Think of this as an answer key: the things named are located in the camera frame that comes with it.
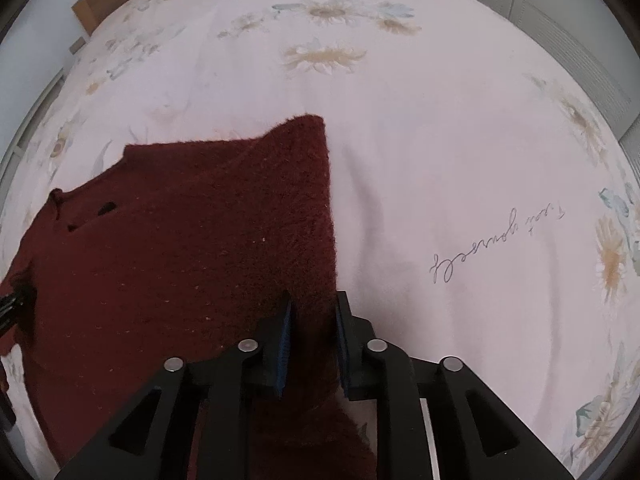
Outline wooden headboard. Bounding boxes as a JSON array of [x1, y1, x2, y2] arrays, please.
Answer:
[[71, 0, 132, 44]]

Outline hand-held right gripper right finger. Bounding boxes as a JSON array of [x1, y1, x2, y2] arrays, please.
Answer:
[[335, 290, 576, 480]]

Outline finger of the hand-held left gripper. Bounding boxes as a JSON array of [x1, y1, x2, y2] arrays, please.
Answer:
[[0, 284, 37, 341]]

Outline floral bed cover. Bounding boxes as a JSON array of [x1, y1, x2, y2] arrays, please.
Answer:
[[0, 0, 640, 479]]

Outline dark red towel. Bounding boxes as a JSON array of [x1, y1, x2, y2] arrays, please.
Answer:
[[0, 114, 378, 480]]

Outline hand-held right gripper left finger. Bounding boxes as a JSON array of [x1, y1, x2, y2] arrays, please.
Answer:
[[54, 291, 294, 480]]

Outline white wardrobe doors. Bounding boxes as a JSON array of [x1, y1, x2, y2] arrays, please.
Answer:
[[440, 0, 640, 147]]

